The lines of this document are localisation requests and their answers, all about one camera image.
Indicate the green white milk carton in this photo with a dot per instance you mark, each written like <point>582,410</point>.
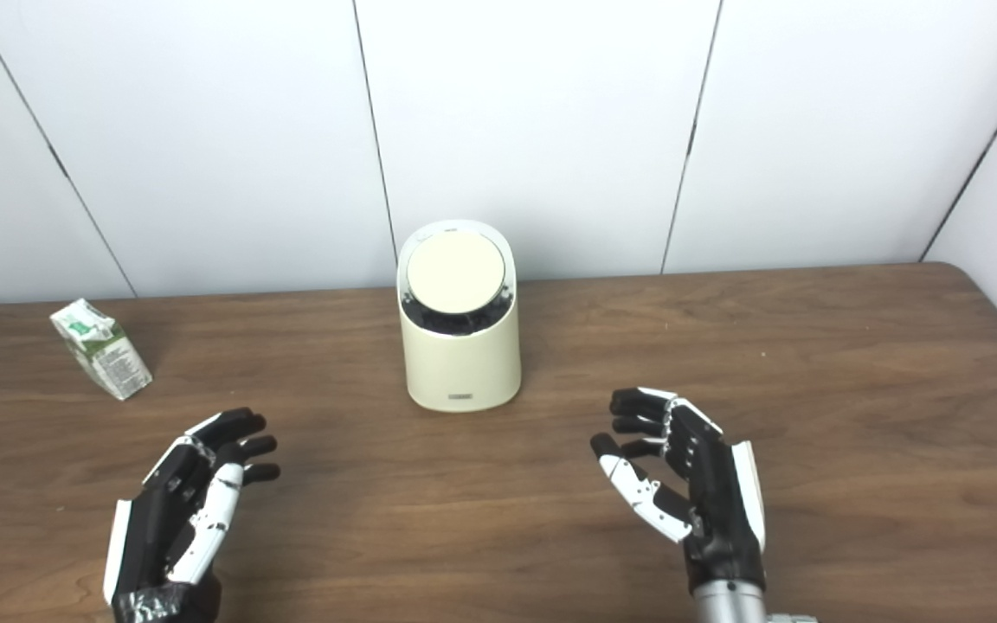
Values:
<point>109,355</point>

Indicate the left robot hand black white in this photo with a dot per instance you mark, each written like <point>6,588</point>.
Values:
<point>148,536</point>

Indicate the cream-colored bin body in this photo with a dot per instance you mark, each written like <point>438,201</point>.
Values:
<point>461,368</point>

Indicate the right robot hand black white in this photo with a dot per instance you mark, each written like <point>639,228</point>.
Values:
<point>715,502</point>

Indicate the cream round bin lid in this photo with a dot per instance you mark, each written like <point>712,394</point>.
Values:
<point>455,272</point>

